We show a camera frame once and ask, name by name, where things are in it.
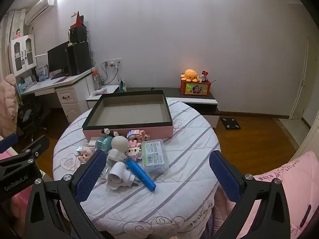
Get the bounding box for white wall socket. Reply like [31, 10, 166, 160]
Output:
[103, 58, 122, 68]

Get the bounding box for blue printed boxes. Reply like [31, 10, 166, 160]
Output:
[31, 65, 49, 82]

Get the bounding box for white round-headed figure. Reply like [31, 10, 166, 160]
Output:
[108, 136, 130, 163]

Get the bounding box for white desk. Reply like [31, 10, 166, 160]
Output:
[19, 67, 96, 123]

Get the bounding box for black cable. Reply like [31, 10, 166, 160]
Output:
[101, 62, 120, 85]

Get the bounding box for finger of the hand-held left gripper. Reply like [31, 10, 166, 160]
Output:
[0, 133, 19, 155]
[21, 136, 50, 162]

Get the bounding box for pink cushion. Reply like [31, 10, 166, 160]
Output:
[0, 147, 25, 205]

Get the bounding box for white door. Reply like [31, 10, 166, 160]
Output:
[289, 37, 319, 120]

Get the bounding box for black computer tower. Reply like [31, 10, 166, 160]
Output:
[67, 41, 92, 76]

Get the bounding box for black flower hair clip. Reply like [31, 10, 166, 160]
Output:
[101, 128, 119, 137]

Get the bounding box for white plug adapter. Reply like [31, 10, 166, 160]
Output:
[107, 161, 136, 190]

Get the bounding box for white striped quilt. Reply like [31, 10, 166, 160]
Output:
[53, 97, 221, 234]

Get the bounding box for black office chair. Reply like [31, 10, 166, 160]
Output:
[15, 93, 48, 135]

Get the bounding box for light curtain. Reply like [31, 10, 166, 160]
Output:
[0, 9, 27, 75]

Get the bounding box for pink blanket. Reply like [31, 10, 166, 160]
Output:
[214, 151, 319, 239]

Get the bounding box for teal glass jar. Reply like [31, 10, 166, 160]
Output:
[95, 136, 115, 152]

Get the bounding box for black monitor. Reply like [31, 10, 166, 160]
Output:
[47, 41, 70, 77]

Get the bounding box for black bathroom scale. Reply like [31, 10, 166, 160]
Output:
[221, 117, 241, 130]

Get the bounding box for white air conditioner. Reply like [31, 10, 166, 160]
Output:
[24, 0, 56, 25]

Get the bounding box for orange octopus plush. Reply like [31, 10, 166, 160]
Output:
[181, 69, 200, 82]

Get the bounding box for pink padded jacket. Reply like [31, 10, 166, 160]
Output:
[0, 73, 19, 135]

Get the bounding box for pink box with black rim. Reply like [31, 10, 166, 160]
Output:
[82, 90, 174, 140]

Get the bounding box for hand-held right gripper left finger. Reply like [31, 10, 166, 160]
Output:
[24, 151, 107, 239]

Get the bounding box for orange capped bottle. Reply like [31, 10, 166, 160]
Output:
[93, 70, 102, 90]

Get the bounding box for papers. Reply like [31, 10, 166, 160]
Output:
[92, 86, 118, 96]

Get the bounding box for pink white block cat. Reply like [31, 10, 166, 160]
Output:
[128, 140, 142, 158]

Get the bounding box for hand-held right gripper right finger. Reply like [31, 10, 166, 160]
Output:
[209, 150, 292, 239]

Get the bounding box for black speaker box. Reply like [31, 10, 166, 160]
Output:
[67, 25, 88, 44]

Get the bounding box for clear plastic box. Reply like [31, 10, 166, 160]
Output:
[141, 139, 169, 174]

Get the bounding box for orange printed storage box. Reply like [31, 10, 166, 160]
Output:
[181, 78, 212, 96]

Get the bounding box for pink purple block figure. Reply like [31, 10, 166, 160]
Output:
[126, 129, 148, 142]

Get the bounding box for white glass-door cabinet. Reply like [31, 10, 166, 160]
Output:
[8, 34, 36, 77]

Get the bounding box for small baby doll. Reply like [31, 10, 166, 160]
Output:
[77, 146, 95, 163]

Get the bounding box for red paper bag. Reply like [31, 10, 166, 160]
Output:
[70, 11, 84, 28]

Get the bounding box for blue cylinder case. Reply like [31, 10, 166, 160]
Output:
[125, 158, 157, 192]

